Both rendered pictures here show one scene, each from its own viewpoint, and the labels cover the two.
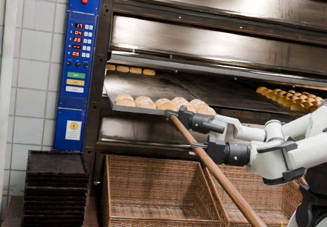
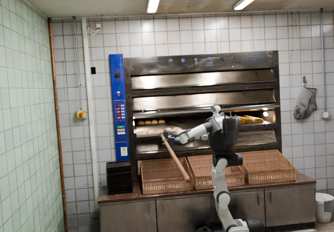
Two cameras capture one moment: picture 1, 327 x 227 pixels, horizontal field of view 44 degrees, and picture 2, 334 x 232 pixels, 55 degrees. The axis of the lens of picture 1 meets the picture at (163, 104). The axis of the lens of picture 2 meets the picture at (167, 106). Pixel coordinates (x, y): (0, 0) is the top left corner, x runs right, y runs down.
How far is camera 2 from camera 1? 1.73 m
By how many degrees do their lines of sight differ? 12
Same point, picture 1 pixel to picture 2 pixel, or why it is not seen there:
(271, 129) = not seen: hidden behind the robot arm
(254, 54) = (199, 101)
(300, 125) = not seen: hidden behind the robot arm
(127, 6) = (137, 93)
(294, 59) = (219, 100)
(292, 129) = not seen: hidden behind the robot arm
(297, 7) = (213, 76)
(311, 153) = (195, 131)
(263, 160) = (181, 137)
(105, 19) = (128, 100)
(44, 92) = (109, 136)
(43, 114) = (110, 147)
